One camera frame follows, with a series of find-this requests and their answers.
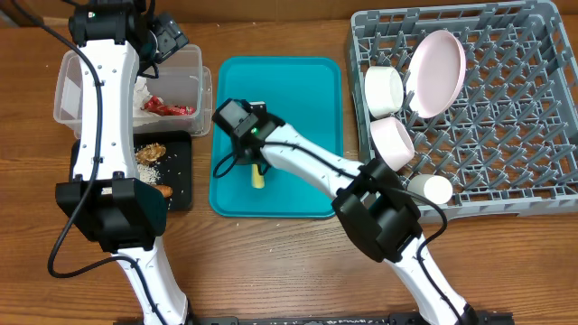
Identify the yellow plastic spoon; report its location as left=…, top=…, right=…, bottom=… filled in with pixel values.
left=251, top=164, right=265, bottom=189

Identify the foil wrapper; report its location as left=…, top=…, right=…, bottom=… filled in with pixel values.
left=133, top=77, right=153, bottom=118

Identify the red snack wrapper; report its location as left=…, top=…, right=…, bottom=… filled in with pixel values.
left=142, top=96, right=196, bottom=116

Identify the carrot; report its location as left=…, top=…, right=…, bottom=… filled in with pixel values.
left=154, top=184, right=173, bottom=199

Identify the brown food chunk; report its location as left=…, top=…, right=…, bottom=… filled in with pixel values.
left=135, top=143, right=166, bottom=166

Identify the pink bowl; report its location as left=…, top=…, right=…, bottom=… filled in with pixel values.
left=369, top=116, right=415, bottom=172

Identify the pale green bowl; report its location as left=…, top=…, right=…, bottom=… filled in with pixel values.
left=364, top=66, right=405, bottom=119

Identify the white cup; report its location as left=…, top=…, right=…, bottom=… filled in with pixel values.
left=407, top=174, right=453, bottom=205

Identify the large white plate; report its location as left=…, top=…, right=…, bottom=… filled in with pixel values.
left=406, top=30, right=466, bottom=118

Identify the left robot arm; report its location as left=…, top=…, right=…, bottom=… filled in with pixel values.
left=56, top=1, right=192, bottom=324

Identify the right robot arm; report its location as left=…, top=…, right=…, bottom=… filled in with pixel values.
left=212, top=98, right=479, bottom=324

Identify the clear plastic waste bin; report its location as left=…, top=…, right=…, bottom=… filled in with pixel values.
left=53, top=44, right=213, bottom=137

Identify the grey dishwasher rack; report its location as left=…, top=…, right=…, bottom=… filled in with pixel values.
left=348, top=1, right=577, bottom=219

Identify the black plastic tray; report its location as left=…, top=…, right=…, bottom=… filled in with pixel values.
left=55, top=131, right=192, bottom=231

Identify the teal plastic serving tray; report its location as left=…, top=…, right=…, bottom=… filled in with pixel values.
left=209, top=56, right=343, bottom=219

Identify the spilled white rice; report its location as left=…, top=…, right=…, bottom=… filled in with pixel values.
left=136, top=153, right=185, bottom=202

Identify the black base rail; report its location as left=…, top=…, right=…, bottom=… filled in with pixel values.
left=113, top=311, right=516, bottom=325

